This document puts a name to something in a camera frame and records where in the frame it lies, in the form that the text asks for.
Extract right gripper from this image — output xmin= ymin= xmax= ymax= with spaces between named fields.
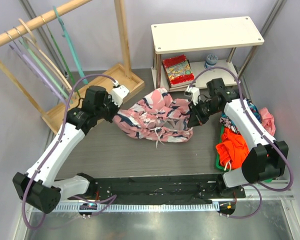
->
xmin=187 ymin=99 xmax=221 ymax=128

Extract teal hanger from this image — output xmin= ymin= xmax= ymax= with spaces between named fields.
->
xmin=51 ymin=6 xmax=85 ymax=84

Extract pink patterned shorts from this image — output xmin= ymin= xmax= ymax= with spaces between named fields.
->
xmin=113 ymin=87 xmax=193 ymax=144

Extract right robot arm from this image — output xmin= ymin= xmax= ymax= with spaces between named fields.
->
xmin=184 ymin=78 xmax=289 ymax=198

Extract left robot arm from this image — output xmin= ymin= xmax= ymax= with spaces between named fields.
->
xmin=12 ymin=85 xmax=130 ymax=214

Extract wooden hanger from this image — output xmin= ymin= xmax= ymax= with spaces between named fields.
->
xmin=18 ymin=18 xmax=72 ymax=92

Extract dark green hanger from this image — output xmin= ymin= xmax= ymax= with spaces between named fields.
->
xmin=40 ymin=15 xmax=75 ymax=92

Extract lilac hanger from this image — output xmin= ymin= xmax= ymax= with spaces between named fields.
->
xmin=5 ymin=31 xmax=68 ymax=104

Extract mint green hanger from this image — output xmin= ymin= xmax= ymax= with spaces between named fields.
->
xmin=17 ymin=30 xmax=69 ymax=102

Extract blue patterned garment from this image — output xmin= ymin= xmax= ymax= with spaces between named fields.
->
xmin=220 ymin=99 xmax=265 ymax=136

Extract wooden clothes rack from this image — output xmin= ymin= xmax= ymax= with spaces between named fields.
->
xmin=0 ymin=0 xmax=146 ymax=135

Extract orange garment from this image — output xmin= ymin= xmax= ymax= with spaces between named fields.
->
xmin=215 ymin=128 xmax=248 ymax=170

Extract red patterned book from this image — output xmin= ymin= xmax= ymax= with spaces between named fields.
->
xmin=162 ymin=54 xmax=195 ymax=88

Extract green plastic tray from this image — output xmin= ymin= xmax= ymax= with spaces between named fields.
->
xmin=214 ymin=123 xmax=275 ymax=183

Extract blue white cup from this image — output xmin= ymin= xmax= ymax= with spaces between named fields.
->
xmin=204 ymin=53 xmax=218 ymax=69

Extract white two-tier shelf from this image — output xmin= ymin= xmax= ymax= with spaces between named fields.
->
xmin=151 ymin=16 xmax=264 ymax=90

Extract pink garment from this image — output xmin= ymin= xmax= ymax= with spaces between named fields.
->
xmin=259 ymin=107 xmax=276 ymax=136

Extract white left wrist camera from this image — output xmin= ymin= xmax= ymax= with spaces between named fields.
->
xmin=110 ymin=80 xmax=130 ymax=107

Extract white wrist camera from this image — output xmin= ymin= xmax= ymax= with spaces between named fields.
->
xmin=184 ymin=85 xmax=200 ymax=105
xmin=110 ymin=80 xmax=130 ymax=107

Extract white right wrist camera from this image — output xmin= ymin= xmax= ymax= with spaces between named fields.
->
xmin=184 ymin=85 xmax=200 ymax=105

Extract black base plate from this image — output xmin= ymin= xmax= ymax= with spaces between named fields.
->
xmin=81 ymin=173 xmax=246 ymax=205

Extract white slotted cable duct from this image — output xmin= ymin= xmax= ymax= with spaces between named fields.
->
xmin=51 ymin=201 xmax=220 ymax=213

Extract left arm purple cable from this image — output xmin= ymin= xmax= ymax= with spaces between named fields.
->
xmin=21 ymin=74 xmax=120 ymax=230

